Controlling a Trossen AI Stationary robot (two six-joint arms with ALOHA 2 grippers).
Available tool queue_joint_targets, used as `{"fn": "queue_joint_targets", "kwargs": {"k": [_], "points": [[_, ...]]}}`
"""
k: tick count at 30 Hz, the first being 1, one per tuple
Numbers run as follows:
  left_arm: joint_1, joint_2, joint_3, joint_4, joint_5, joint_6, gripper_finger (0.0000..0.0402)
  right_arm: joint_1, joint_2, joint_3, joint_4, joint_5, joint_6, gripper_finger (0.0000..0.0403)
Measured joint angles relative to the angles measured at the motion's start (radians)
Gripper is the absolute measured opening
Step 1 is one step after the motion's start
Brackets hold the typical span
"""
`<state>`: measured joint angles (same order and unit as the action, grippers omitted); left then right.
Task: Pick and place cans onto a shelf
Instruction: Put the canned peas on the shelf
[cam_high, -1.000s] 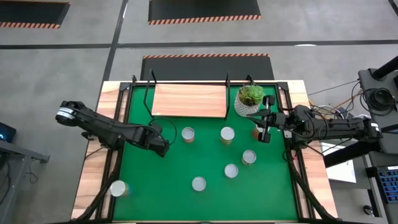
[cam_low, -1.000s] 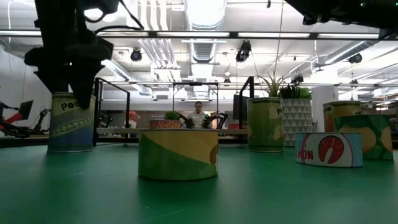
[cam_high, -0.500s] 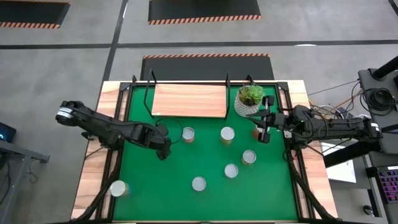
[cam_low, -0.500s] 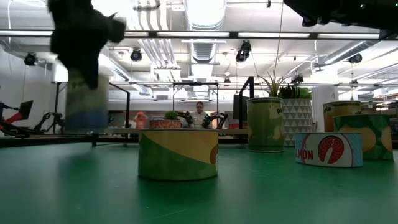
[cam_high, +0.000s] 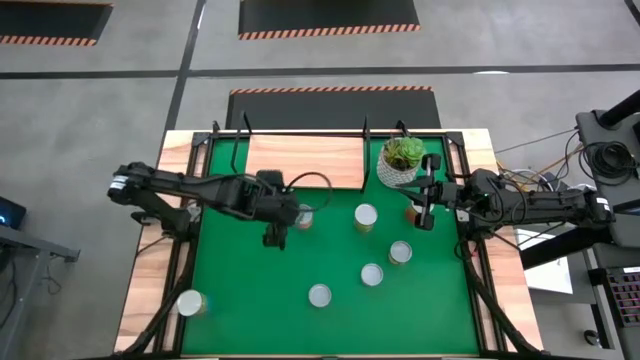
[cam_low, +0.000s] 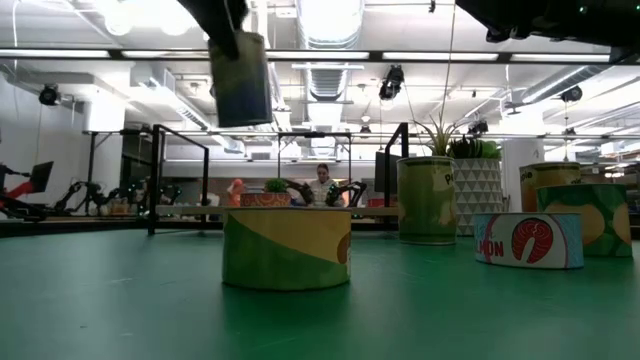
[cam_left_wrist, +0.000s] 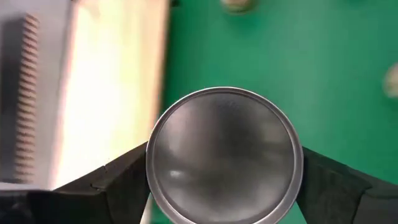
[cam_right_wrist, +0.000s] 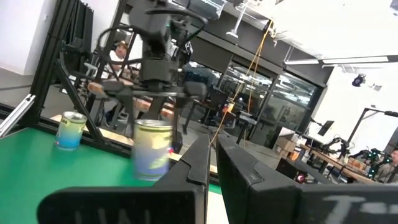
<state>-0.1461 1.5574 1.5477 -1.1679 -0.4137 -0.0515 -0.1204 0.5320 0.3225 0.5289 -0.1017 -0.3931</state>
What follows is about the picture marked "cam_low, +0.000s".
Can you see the person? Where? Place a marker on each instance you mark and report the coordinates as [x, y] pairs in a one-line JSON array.
[[322, 190]]

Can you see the potted plant patterned white pot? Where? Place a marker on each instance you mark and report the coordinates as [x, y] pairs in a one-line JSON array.
[[480, 195]]

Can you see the black background robot arm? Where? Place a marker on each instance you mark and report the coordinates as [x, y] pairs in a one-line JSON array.
[[75, 196]]

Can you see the tall green blue can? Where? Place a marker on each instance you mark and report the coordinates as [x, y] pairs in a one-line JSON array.
[[242, 95]]

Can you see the orange background object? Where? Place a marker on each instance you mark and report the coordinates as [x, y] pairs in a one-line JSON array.
[[235, 192]]

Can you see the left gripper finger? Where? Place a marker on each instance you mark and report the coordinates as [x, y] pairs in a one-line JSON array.
[[220, 20]]

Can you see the short yellow green can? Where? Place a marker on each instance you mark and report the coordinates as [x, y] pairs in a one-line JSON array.
[[280, 250]]

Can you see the green can with yellow fruit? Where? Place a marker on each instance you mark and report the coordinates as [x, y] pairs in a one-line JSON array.
[[600, 210]]

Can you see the black background station frame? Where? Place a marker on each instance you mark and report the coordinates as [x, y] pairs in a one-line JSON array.
[[315, 134]]

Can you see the red black background robot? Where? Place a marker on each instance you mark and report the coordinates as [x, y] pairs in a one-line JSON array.
[[20, 192]]

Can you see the black table frame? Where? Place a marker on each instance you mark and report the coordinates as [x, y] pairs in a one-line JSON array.
[[75, 228]]

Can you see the tall green pears can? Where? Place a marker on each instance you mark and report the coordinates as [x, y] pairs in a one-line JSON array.
[[425, 200]]

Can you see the silver ceiling air duct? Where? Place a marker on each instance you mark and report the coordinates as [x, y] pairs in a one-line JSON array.
[[330, 25]]

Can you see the black ceiling spotlight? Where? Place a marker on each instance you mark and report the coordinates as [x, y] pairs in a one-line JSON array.
[[571, 93], [49, 95], [391, 82], [477, 127]]

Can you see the tall yellow pineapple can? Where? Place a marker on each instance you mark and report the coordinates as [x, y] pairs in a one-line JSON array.
[[547, 177]]

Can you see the short salmon can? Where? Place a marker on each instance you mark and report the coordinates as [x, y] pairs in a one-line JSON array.
[[530, 240]]

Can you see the small green bush plant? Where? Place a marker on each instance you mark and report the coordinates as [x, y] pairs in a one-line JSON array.
[[275, 186]]

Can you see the black monitor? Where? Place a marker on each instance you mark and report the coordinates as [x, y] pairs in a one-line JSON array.
[[393, 172]]

